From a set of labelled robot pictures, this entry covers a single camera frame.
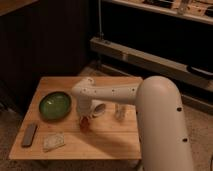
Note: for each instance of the vertical metal pole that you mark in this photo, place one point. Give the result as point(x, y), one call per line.
point(100, 20)

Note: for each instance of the red pepper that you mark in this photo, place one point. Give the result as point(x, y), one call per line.
point(84, 124)

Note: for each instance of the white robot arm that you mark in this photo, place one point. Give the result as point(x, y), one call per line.
point(160, 116)

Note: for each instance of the dark grey rectangular block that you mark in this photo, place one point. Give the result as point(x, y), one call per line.
point(29, 135)

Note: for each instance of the metal shelf rail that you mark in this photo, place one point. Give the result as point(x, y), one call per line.
point(150, 62)

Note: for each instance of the wooden table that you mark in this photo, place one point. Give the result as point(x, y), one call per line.
point(106, 139)

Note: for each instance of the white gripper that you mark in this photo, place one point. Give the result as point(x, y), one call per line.
point(91, 108)

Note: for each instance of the green ceramic bowl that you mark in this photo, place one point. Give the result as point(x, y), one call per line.
point(55, 105)

